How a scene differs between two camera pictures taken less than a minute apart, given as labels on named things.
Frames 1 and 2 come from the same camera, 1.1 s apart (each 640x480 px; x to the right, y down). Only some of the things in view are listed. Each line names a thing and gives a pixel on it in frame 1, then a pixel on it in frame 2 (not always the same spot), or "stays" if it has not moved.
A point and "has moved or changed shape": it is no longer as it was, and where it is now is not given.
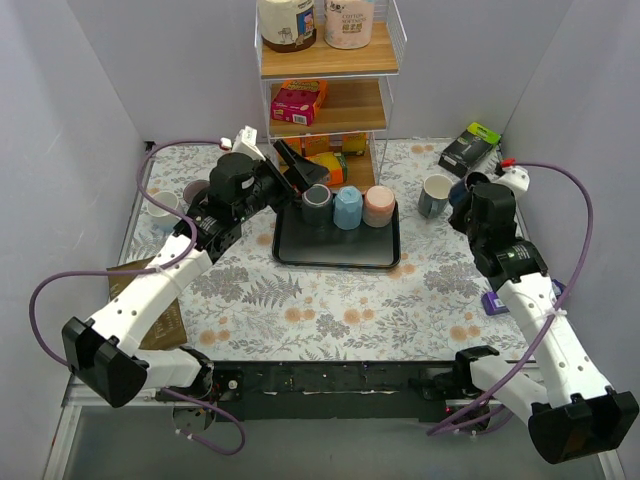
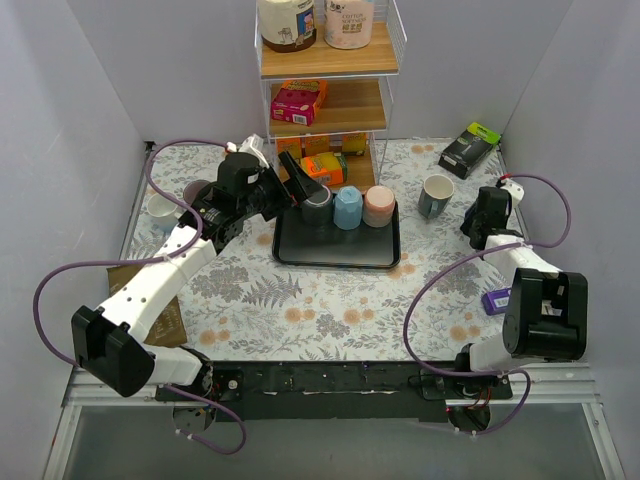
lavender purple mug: [192, 187] stays
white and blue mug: [161, 208] stays
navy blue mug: [460, 195] has moved or changed shape
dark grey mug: [317, 205] stays
